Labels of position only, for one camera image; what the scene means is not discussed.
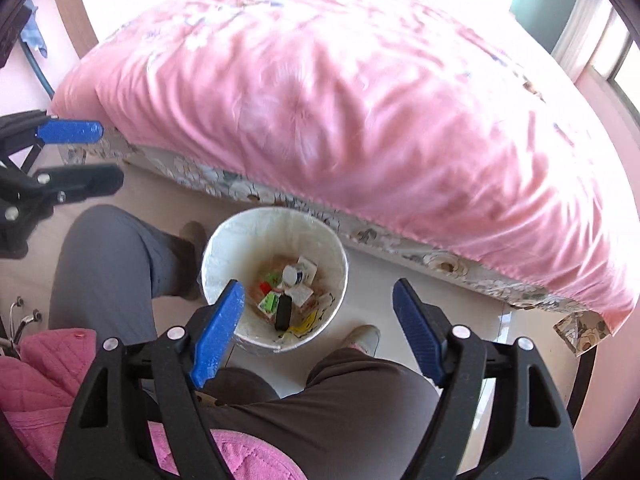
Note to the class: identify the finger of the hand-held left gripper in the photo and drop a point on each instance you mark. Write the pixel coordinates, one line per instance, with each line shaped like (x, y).
(70, 131)
(85, 180)

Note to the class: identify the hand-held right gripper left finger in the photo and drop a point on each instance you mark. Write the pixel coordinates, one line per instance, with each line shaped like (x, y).
(217, 335)

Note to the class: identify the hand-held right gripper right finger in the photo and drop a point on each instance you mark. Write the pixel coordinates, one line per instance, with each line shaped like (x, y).
(417, 332)

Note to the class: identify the red wooden block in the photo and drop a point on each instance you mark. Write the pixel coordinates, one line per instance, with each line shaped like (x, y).
(263, 288)

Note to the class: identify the black foam cylinder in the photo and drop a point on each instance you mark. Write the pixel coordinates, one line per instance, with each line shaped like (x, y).
(283, 312)

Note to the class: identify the white trash bin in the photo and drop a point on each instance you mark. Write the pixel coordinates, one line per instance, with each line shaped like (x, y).
(240, 245)

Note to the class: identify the white yogurt cup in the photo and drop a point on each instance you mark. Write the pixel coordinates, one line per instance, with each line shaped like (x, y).
(300, 272)

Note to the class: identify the person's right shoe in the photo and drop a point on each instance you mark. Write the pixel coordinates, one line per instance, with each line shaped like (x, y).
(364, 339)

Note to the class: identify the grey floral bed sheet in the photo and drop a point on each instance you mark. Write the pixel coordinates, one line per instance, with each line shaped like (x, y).
(435, 260)

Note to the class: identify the yellow wrapper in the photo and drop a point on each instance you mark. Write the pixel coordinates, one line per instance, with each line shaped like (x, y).
(306, 322)

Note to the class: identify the person's left leg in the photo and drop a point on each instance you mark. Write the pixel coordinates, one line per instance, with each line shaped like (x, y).
(110, 270)

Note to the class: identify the person's leg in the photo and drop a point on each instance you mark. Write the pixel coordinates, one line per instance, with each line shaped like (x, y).
(110, 270)
(325, 410)

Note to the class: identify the blue cloth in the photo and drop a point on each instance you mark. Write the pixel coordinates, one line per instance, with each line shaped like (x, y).
(35, 30)

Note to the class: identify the person's right leg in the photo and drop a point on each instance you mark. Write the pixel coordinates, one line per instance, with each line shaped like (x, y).
(325, 410)

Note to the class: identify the dark furniture leg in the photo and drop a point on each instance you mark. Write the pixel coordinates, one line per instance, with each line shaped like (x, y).
(582, 385)

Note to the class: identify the pink floral blanket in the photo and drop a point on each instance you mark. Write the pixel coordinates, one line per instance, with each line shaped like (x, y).
(350, 110)

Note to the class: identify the window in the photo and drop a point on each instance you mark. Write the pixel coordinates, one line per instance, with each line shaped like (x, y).
(620, 75)

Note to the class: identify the white curtain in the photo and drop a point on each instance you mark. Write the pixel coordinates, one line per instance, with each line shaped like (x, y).
(582, 25)

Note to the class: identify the metal frame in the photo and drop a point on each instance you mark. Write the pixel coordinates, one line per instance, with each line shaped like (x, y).
(22, 317)

